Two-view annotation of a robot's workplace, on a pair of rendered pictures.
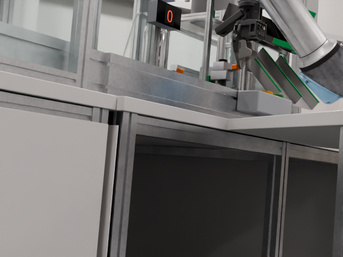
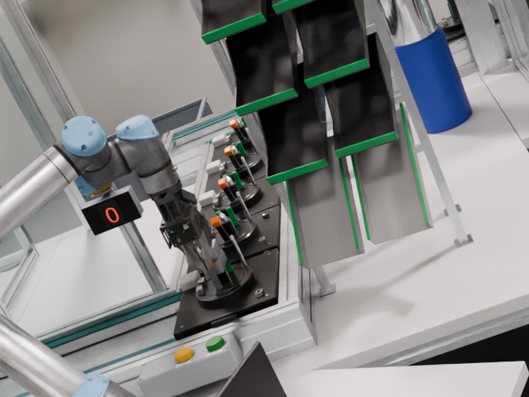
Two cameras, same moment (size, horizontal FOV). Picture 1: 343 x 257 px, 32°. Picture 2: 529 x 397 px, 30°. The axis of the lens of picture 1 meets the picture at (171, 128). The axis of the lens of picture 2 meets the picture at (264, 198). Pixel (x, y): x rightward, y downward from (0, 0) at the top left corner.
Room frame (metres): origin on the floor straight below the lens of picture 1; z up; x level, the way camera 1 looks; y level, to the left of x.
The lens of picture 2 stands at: (1.18, -2.03, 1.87)
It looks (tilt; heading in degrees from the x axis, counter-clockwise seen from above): 20 degrees down; 63
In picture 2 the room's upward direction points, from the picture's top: 25 degrees counter-clockwise
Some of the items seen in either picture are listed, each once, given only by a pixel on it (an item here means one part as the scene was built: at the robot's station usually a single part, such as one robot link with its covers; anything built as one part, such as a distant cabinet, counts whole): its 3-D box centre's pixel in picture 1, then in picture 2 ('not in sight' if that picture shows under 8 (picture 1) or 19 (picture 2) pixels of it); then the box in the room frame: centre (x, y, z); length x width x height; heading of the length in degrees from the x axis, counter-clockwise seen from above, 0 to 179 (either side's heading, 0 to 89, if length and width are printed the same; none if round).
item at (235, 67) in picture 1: (233, 76); (212, 272); (1.92, -0.19, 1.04); 0.04 x 0.02 x 0.08; 52
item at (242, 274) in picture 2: not in sight; (225, 285); (1.95, -0.15, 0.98); 0.14 x 0.14 x 0.02
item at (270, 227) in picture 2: not in sight; (226, 226); (2.10, 0.05, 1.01); 0.24 x 0.24 x 0.13; 52
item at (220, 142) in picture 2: not in sight; (241, 130); (2.55, 0.63, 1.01); 0.24 x 0.24 x 0.13; 52
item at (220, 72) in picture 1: (219, 70); (210, 254); (1.95, -0.14, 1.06); 0.08 x 0.04 x 0.07; 50
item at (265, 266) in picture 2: not in sight; (228, 292); (1.95, -0.15, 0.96); 0.24 x 0.24 x 0.02; 52
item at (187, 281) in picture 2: not in sight; (191, 283); (1.93, -0.02, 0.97); 0.05 x 0.05 x 0.04; 52
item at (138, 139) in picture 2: not in sight; (142, 146); (1.89, -0.22, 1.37); 0.09 x 0.08 x 0.11; 162
